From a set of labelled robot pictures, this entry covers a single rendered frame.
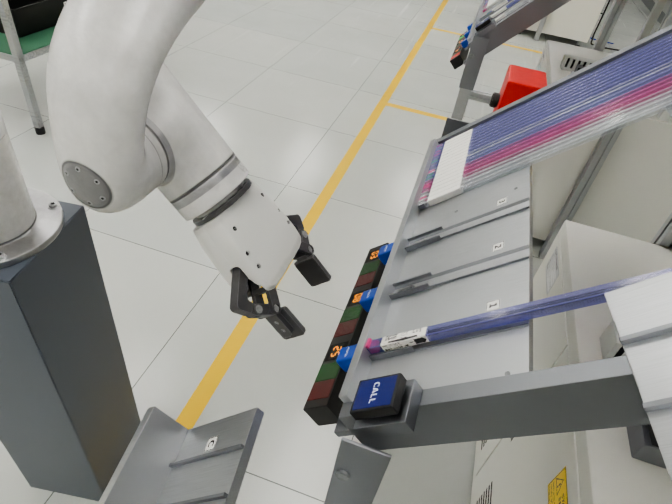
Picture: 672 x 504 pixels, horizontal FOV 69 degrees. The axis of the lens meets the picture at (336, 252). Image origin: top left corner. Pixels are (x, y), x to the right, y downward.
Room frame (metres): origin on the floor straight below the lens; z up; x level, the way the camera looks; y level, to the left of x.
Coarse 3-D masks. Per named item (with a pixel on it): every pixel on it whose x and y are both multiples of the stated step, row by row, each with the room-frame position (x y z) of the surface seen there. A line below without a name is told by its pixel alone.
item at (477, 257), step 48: (480, 192) 0.66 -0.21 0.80; (528, 192) 0.59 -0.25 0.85; (432, 240) 0.57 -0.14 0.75; (480, 240) 0.52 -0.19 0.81; (528, 240) 0.48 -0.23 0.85; (432, 288) 0.46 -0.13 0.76; (480, 288) 0.42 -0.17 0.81; (528, 288) 0.39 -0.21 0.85; (384, 336) 0.40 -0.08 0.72; (480, 336) 0.34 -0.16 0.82; (528, 336) 0.32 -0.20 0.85; (432, 384) 0.30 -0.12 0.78
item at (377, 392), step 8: (392, 376) 0.28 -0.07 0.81; (360, 384) 0.29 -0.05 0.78; (368, 384) 0.28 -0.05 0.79; (376, 384) 0.28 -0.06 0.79; (384, 384) 0.28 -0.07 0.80; (392, 384) 0.27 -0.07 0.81; (360, 392) 0.28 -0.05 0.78; (368, 392) 0.27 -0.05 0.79; (376, 392) 0.27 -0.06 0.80; (384, 392) 0.27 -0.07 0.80; (392, 392) 0.26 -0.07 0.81; (360, 400) 0.27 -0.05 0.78; (368, 400) 0.26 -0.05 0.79; (376, 400) 0.26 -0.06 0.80; (384, 400) 0.26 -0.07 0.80; (352, 408) 0.26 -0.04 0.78; (360, 408) 0.26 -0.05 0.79
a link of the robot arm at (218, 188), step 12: (228, 168) 0.41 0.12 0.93; (240, 168) 0.42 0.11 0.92; (216, 180) 0.39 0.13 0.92; (228, 180) 0.40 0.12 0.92; (240, 180) 0.41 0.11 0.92; (192, 192) 0.38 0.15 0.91; (204, 192) 0.38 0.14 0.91; (216, 192) 0.38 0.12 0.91; (228, 192) 0.39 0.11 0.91; (180, 204) 0.38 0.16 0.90; (192, 204) 0.38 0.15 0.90; (204, 204) 0.38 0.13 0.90; (216, 204) 0.39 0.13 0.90; (192, 216) 0.38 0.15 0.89
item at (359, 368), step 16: (432, 144) 0.92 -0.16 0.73; (416, 192) 0.73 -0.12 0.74; (416, 208) 0.69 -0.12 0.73; (400, 224) 0.64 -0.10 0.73; (400, 240) 0.59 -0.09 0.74; (400, 256) 0.56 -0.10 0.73; (384, 272) 0.51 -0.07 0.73; (400, 272) 0.53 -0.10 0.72; (384, 288) 0.48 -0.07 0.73; (384, 304) 0.45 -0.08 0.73; (368, 320) 0.42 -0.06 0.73; (384, 320) 0.43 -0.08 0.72; (368, 336) 0.39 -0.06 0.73; (368, 352) 0.37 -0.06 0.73; (352, 368) 0.34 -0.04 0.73; (368, 368) 0.35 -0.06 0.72; (352, 384) 0.32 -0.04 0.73; (352, 400) 0.30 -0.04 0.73
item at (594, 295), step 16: (656, 272) 0.34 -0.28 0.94; (592, 288) 0.34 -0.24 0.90; (608, 288) 0.34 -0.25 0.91; (528, 304) 0.35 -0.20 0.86; (544, 304) 0.35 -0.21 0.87; (560, 304) 0.34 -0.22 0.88; (576, 304) 0.34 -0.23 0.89; (592, 304) 0.33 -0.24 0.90; (464, 320) 0.36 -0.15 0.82; (480, 320) 0.35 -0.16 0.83; (496, 320) 0.35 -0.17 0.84; (512, 320) 0.34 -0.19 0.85; (432, 336) 0.36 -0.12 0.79; (448, 336) 0.35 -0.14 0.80
